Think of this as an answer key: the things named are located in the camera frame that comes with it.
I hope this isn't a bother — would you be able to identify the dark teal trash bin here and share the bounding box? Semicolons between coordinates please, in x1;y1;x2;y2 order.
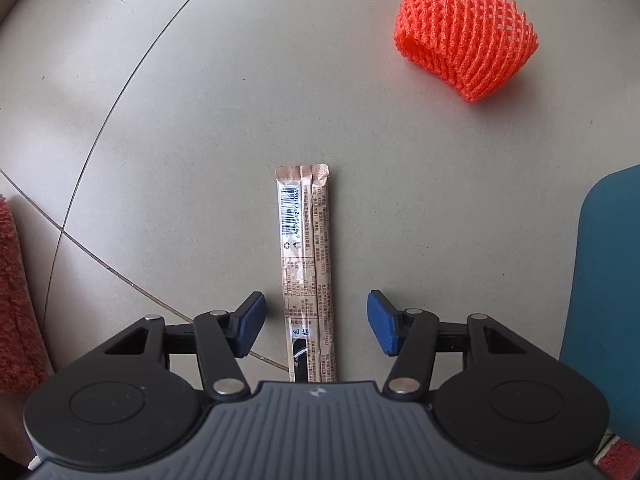
560;166;640;448

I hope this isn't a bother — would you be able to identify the red fluffy slipper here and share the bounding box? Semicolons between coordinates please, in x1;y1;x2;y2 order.
0;197;51;394

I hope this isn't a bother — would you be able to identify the orange foam fruit net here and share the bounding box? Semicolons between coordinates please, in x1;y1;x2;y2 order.
393;0;538;102

